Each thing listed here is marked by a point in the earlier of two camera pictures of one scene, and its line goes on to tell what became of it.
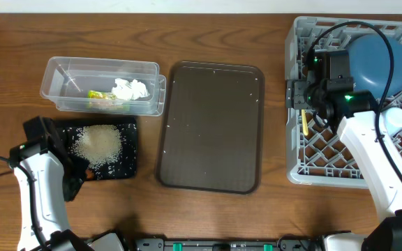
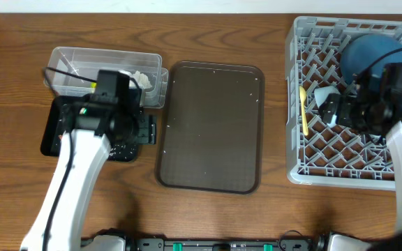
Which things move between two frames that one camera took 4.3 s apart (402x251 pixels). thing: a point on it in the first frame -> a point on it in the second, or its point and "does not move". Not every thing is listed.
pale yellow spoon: [305, 124] does not move
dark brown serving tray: [213, 130] does not move
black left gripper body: [72, 178] -> [139, 130]
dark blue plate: [369, 61] does not move
